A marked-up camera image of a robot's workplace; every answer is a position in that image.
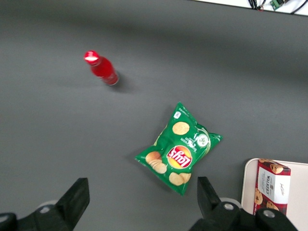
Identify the green circuit board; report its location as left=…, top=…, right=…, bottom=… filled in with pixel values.
left=269, top=0, right=289, bottom=11

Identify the red bottle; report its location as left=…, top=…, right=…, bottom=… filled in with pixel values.
left=83, top=50, right=120, bottom=86

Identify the green Lay's chips bag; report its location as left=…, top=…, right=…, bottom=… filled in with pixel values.
left=133, top=101, right=224, bottom=197

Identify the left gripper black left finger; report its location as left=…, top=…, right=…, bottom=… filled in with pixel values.
left=0, top=177, right=90, bottom=231

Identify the thin black wire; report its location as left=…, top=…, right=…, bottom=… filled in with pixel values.
left=290, top=0, right=308, bottom=14
left=247, top=0, right=268, bottom=12

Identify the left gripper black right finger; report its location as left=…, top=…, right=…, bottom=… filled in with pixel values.
left=189, top=176, right=300, bottom=231

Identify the cream plastic tray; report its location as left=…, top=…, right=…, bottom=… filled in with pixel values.
left=240, top=157, right=308, bottom=231

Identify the red cookie box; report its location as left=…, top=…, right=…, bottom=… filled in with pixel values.
left=252, top=158, right=292, bottom=217

